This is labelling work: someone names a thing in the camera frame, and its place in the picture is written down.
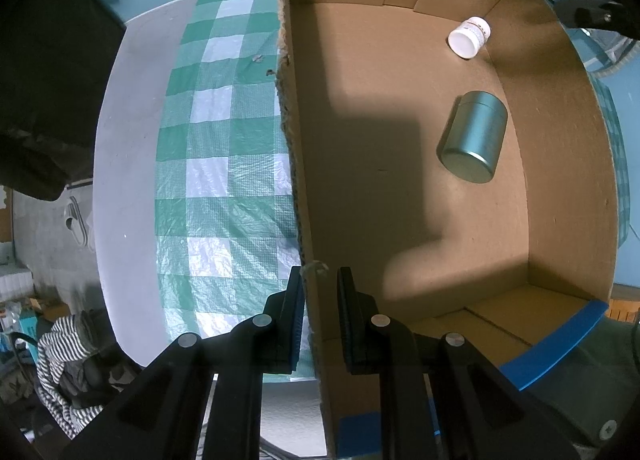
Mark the black chair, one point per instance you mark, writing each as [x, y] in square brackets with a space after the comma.
[50, 65]

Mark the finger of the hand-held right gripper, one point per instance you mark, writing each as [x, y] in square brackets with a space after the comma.
[590, 13]

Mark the green checkered tablecloth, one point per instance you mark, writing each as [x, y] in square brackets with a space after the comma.
[225, 165]

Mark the green jacket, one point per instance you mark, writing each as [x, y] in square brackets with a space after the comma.
[575, 390]

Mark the white slipper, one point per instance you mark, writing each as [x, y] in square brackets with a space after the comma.
[76, 222]

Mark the striped cloth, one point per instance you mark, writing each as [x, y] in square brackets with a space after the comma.
[55, 365]

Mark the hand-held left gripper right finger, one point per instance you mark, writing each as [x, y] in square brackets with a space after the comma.
[345, 322]

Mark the white pill bottle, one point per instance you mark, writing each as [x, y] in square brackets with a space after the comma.
[467, 39]

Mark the green metal tin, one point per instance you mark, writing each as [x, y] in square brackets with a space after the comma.
[475, 135]

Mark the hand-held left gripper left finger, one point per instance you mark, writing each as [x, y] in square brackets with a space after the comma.
[297, 322]

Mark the brown cardboard box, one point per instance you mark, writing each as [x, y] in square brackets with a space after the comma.
[375, 150]

